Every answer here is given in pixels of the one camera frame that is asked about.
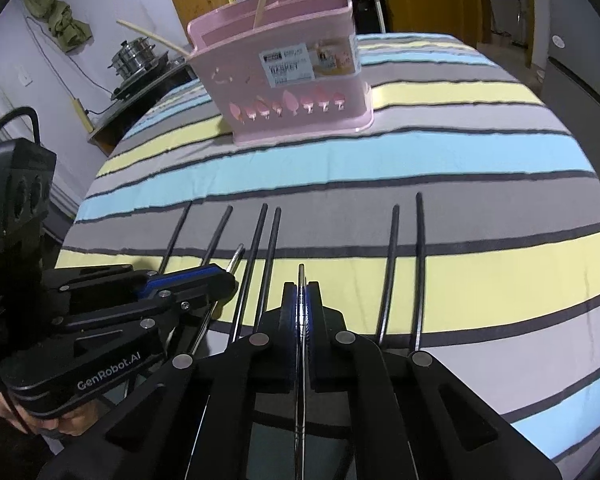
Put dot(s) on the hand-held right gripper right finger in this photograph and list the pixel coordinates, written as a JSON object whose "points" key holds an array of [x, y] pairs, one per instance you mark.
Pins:
{"points": [[310, 312]]}

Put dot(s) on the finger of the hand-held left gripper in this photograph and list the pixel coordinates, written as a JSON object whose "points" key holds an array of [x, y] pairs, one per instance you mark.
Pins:
{"points": [[180, 278], [205, 290]]}

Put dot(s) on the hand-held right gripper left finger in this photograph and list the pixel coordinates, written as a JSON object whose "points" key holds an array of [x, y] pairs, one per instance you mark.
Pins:
{"points": [[292, 312]]}

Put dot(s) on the pink plastic utensil holder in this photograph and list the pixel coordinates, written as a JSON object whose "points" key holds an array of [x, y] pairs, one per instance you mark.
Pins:
{"points": [[220, 85]]}

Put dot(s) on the person's left hand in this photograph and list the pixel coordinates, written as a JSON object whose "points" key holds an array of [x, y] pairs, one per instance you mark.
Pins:
{"points": [[75, 420]]}

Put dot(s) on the beige power strip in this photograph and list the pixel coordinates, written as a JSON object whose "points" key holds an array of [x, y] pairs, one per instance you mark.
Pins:
{"points": [[81, 115]]}

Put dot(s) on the steel kitchen counter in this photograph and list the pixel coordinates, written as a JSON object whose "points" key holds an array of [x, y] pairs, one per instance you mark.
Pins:
{"points": [[130, 107]]}

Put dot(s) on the black induction cooker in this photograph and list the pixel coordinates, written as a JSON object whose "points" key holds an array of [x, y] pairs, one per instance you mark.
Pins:
{"points": [[140, 84]]}

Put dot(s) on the steel steamer pot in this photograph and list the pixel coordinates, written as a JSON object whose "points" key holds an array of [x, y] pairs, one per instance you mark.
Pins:
{"points": [[132, 57]]}

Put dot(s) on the green cloth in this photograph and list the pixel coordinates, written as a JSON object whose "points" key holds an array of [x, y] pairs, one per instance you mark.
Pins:
{"points": [[60, 20]]}

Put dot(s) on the striped tablecloth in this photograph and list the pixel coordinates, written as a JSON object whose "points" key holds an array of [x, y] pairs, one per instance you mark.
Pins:
{"points": [[480, 160]]}

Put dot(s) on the wooden cutting board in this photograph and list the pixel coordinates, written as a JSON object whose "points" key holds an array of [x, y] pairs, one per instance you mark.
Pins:
{"points": [[195, 5]]}

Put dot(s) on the yellow wooden door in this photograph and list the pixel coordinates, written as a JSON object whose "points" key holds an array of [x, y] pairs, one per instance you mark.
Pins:
{"points": [[430, 0]]}

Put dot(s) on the grey refrigerator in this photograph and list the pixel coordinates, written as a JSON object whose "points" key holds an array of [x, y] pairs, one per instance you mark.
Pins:
{"points": [[580, 95]]}

